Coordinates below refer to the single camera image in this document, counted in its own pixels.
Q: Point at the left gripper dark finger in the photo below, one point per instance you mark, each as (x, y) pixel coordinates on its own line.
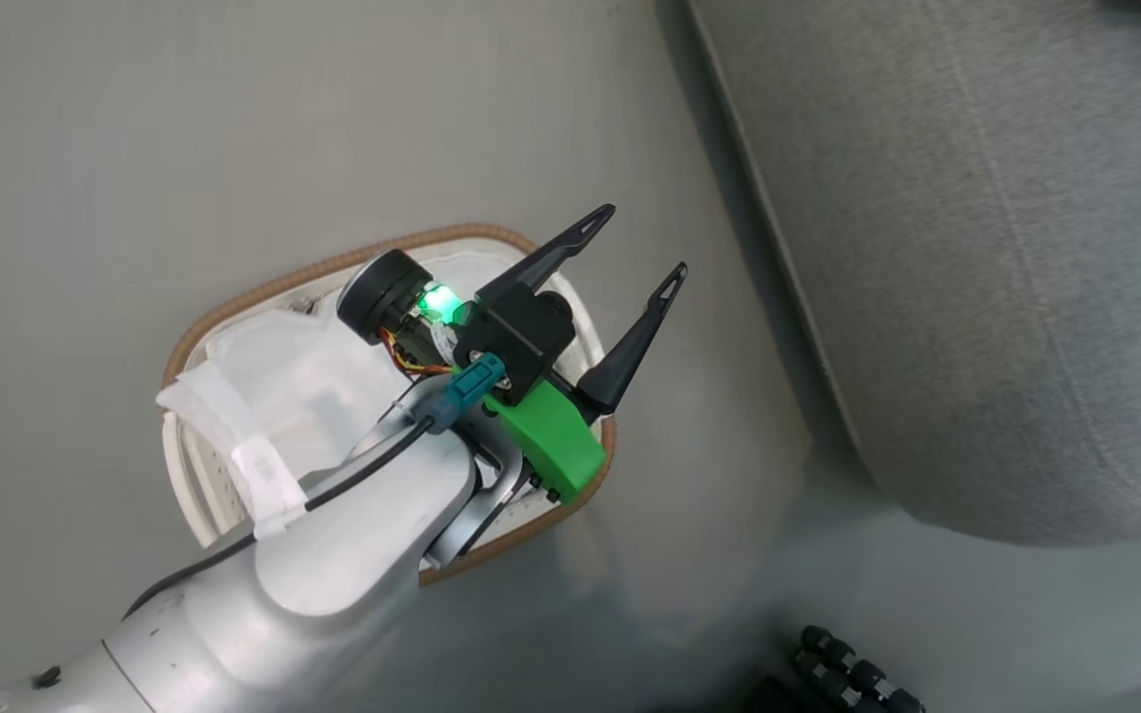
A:
(630, 347)
(556, 253)

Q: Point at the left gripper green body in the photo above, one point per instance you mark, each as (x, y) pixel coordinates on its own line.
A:
(551, 441)

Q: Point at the left robot arm silver white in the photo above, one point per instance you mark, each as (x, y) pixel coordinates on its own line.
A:
(353, 555)

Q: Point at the grey fabric sofa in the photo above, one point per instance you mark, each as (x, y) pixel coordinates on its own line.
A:
(977, 248)

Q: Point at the white basket liner cloth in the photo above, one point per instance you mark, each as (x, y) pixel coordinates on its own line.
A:
(303, 366)

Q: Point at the white laundry basket wicker rim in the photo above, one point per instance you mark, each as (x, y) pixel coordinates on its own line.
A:
(204, 327)

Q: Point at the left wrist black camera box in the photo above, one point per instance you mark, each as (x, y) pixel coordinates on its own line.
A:
(516, 342)

